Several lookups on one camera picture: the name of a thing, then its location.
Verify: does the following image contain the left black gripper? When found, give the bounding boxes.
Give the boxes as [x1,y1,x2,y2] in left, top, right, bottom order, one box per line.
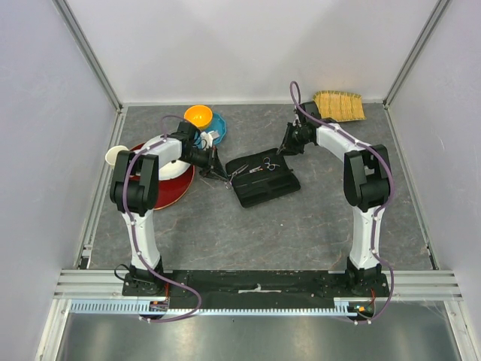
[180,145,228,183]

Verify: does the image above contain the silver thinning scissors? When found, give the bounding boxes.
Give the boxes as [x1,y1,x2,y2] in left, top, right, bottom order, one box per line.
[225,163,248,190]

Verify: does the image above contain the silver scissors with black blades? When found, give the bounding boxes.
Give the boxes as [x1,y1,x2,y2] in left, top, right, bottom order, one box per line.
[249,156,280,174]

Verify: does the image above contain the black zipper tool case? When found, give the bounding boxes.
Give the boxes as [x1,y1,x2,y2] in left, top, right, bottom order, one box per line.
[225,148,301,208]

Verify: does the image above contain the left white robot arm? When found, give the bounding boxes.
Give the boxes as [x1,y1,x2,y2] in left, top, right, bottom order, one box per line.
[110,120,228,296]

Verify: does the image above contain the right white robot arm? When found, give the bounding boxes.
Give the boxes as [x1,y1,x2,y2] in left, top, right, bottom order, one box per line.
[277,102,392,297]

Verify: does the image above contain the white paper plate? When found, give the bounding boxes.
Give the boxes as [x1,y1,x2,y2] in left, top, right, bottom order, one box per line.
[141,135,190,181]

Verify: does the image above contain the teal dotted plate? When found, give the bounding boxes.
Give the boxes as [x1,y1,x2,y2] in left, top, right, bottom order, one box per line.
[204,113,227,145]

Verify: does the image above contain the red round plate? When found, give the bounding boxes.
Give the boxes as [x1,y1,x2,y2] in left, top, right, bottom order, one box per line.
[131,148,195,210]

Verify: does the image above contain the orange bowl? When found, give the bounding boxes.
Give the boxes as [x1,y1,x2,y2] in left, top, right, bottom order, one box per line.
[183,105,213,130]

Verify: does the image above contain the woven bamboo basket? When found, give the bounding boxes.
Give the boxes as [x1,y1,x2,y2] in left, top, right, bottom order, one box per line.
[313,90,366,123]

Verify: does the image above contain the cream yellow mug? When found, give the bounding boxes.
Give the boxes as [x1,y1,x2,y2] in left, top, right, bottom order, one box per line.
[104,145,128,168]

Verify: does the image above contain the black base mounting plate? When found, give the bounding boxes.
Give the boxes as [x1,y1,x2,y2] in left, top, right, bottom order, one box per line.
[117,270,389,310]

